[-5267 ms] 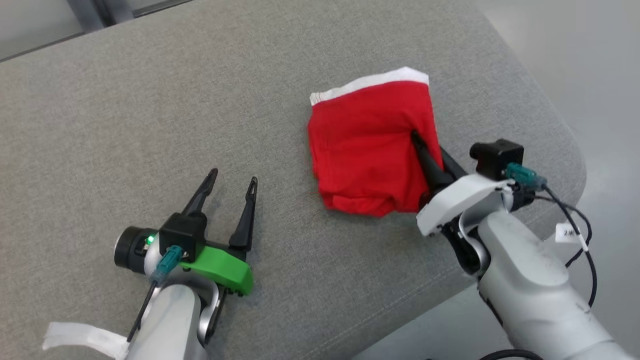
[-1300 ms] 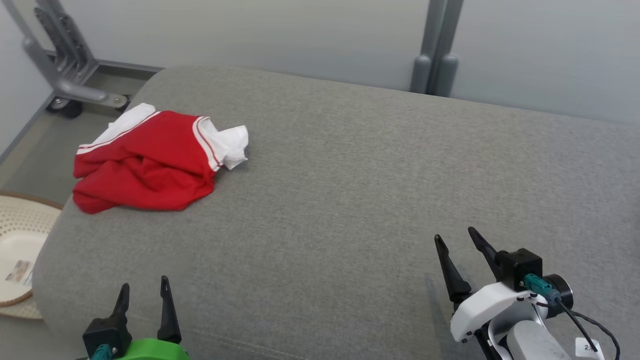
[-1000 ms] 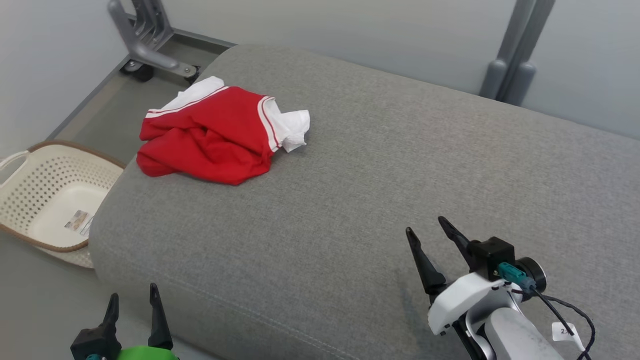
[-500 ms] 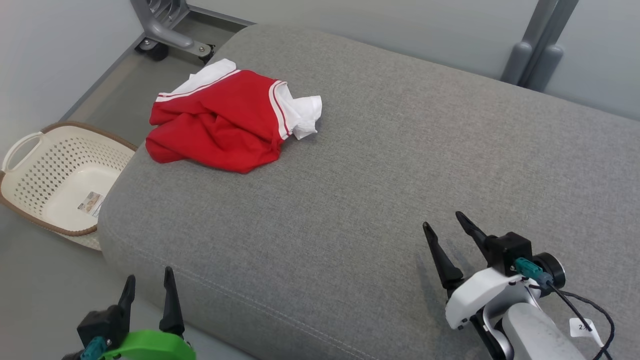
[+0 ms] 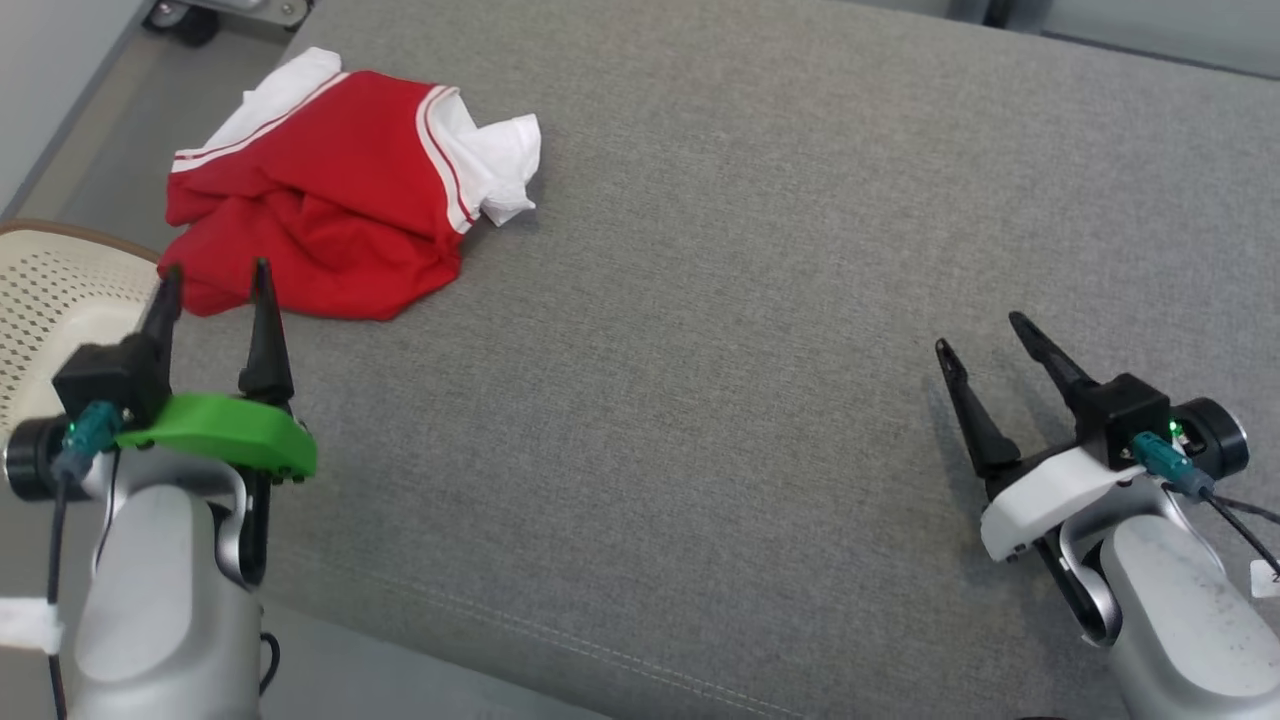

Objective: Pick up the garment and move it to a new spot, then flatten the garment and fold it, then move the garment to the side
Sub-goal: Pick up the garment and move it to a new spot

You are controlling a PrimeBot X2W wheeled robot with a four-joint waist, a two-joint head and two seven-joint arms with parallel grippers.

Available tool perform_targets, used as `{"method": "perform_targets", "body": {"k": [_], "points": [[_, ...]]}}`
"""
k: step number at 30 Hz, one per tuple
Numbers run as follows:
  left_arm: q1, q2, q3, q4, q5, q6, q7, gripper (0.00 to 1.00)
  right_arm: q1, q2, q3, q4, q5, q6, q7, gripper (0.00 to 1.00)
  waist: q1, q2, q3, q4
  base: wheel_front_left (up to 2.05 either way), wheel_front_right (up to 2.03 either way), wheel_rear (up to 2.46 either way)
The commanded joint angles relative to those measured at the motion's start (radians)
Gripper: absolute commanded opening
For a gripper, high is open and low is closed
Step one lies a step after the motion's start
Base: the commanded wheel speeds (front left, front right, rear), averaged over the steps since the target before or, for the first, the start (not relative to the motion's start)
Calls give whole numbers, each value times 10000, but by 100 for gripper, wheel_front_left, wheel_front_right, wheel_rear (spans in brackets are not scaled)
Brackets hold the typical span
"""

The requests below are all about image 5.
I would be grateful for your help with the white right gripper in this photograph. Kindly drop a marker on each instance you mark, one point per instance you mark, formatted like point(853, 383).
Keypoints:
point(1050, 500)

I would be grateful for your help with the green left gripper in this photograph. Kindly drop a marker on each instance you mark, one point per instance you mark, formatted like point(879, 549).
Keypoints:
point(230, 430)

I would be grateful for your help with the red and white shirt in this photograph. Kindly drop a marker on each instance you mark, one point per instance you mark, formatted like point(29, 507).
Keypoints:
point(320, 200)

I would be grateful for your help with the beige perforated laundry basket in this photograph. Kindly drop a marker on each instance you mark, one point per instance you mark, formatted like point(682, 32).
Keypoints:
point(60, 300)

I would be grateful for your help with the metal cart base with caster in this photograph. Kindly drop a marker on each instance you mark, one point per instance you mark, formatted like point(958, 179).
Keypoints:
point(235, 12)

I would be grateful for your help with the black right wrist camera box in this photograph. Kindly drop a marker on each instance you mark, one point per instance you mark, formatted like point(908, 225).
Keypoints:
point(1125, 415)

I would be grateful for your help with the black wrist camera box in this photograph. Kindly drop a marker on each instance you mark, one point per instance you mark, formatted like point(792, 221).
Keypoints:
point(1125, 415)
point(110, 380)

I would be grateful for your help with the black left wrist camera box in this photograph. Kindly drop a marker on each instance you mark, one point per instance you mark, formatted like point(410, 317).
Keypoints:
point(110, 380)

